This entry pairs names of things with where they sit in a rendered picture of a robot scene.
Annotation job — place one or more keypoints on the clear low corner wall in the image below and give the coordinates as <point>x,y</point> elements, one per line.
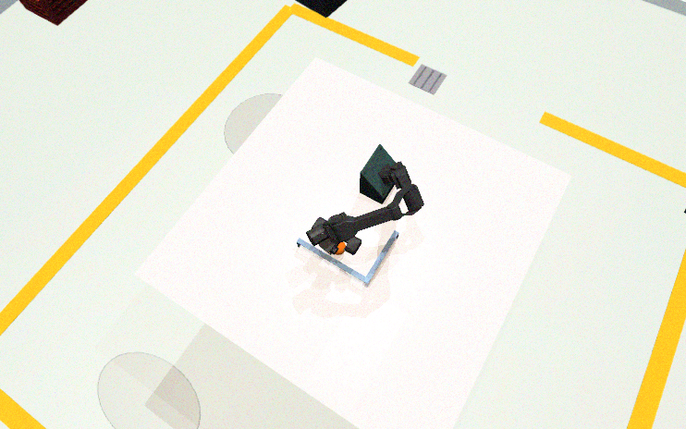
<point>341,270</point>

